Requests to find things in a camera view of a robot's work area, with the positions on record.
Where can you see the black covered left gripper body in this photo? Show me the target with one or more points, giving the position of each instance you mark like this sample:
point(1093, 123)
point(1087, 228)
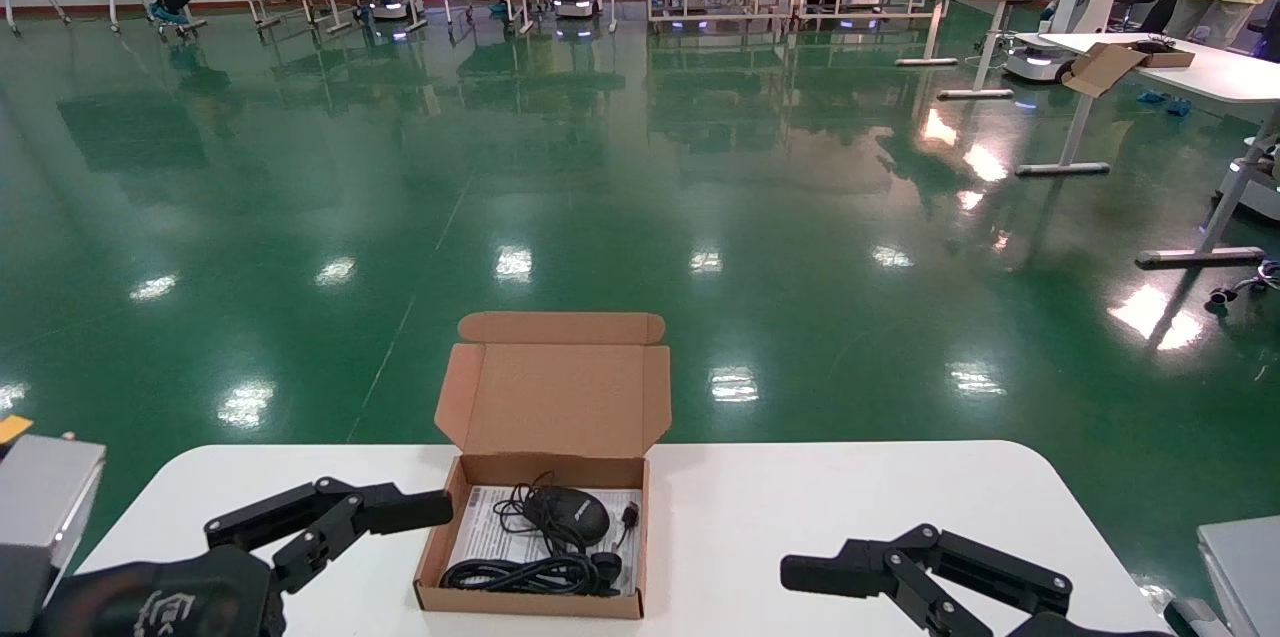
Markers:
point(180, 597)

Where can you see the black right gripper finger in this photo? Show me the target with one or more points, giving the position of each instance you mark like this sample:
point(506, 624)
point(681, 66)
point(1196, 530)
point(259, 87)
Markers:
point(1000, 567)
point(920, 597)

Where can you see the black covered right gripper body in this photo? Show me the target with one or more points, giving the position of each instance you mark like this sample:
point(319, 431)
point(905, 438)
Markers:
point(1080, 629)

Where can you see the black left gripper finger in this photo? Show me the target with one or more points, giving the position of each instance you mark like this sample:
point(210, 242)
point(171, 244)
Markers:
point(270, 514)
point(320, 542)

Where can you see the brown cardboard storage box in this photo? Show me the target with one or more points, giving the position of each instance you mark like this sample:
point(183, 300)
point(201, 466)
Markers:
point(560, 397)

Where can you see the open flat cardboard box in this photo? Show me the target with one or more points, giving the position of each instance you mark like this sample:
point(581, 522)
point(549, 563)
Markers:
point(1100, 67)

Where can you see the small white grey device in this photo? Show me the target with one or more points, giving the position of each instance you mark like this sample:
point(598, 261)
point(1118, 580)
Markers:
point(1195, 619)

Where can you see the white printed paper manual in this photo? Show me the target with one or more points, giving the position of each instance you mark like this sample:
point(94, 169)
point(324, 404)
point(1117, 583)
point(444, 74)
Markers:
point(478, 517)

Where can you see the office chair wheel base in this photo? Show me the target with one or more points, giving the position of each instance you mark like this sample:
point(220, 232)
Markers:
point(1240, 289)

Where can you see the black round stool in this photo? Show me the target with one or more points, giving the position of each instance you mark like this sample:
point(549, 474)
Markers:
point(185, 27)

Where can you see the person yellow coat dark trousers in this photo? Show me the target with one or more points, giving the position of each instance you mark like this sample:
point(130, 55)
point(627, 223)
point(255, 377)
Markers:
point(1160, 12)

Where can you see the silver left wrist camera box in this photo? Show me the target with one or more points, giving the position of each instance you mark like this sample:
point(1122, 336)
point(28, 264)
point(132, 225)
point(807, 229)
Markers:
point(40, 507)

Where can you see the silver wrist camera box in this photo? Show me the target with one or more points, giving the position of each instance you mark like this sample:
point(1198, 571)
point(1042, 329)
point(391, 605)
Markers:
point(40, 507)
point(1245, 577)

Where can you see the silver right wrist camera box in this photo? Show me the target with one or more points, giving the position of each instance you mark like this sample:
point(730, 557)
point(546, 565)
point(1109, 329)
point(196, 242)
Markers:
point(1245, 577)

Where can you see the yellow tag on left camera box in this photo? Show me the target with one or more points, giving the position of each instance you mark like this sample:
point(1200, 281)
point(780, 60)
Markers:
point(12, 428)

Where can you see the metal stand frame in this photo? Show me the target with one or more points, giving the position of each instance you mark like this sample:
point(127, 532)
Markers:
point(1220, 72)

